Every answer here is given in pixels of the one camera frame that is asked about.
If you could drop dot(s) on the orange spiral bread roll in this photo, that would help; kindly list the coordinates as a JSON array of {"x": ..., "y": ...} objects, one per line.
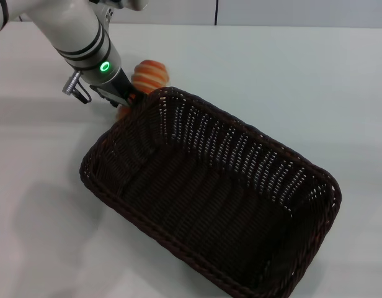
[{"x": 150, "y": 76}]

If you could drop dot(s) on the dark brown wicker basket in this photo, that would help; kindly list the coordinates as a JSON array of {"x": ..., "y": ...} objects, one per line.
[{"x": 215, "y": 211}]

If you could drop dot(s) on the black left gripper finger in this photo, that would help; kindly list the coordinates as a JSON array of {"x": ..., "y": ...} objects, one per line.
[{"x": 137, "y": 97}]

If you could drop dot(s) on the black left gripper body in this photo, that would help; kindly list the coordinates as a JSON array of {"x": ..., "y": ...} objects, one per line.
[{"x": 115, "y": 90}]

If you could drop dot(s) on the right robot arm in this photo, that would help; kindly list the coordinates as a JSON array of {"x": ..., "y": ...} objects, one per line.
[{"x": 73, "y": 28}]

